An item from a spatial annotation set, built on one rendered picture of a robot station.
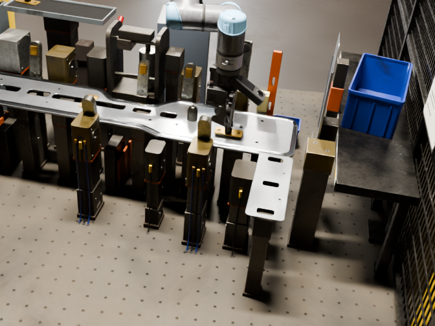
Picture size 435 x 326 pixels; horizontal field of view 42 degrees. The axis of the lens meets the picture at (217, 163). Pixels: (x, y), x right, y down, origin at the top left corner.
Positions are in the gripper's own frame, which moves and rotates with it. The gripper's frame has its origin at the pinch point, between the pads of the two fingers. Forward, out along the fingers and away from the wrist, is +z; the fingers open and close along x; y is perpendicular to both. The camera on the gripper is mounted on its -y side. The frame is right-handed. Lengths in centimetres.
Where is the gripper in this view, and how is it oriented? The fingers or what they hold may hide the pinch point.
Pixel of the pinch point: (229, 127)
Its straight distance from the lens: 171.4
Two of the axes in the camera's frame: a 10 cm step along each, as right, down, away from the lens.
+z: -0.7, 8.1, 5.8
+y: -9.8, -1.7, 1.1
